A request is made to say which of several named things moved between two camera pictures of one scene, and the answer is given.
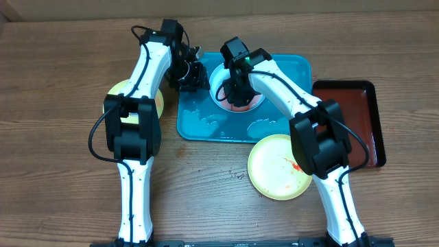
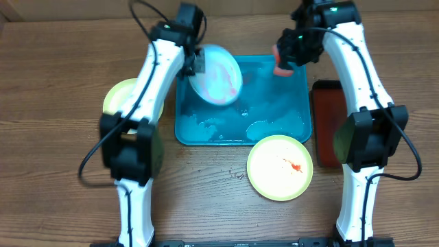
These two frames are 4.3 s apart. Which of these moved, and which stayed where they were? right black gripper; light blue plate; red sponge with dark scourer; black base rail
Moved: red sponge with dark scourer; right black gripper; light blue plate
Stayed: black base rail
